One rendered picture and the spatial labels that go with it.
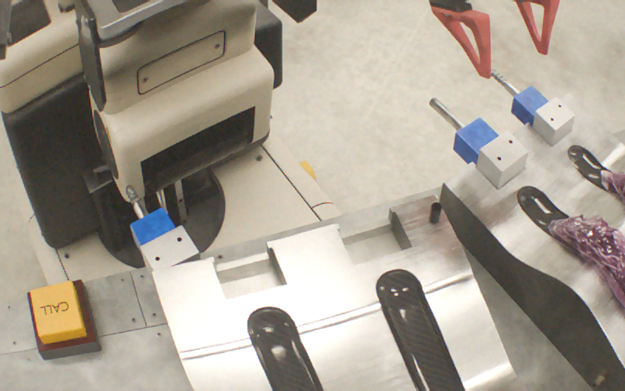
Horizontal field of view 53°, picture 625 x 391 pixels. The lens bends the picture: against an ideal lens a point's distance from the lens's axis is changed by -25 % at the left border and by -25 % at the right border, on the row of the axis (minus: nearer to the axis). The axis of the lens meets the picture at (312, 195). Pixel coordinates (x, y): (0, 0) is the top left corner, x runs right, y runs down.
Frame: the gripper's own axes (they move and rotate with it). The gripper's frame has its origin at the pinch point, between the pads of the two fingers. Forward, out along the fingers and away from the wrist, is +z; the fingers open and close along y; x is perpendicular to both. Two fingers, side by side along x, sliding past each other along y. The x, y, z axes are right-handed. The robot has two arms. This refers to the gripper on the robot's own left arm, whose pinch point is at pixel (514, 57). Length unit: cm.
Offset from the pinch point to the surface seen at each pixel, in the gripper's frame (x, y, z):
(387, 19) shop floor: 143, 74, 39
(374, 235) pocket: 4.3, -17.8, 12.5
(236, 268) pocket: 6.4, -29.8, 10.7
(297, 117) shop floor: 122, 28, 50
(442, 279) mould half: -4.3, -16.7, 14.2
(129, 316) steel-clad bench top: 13.8, -40.8, 15.0
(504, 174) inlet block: 2.2, -2.7, 12.6
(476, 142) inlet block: 7.1, -2.4, 10.7
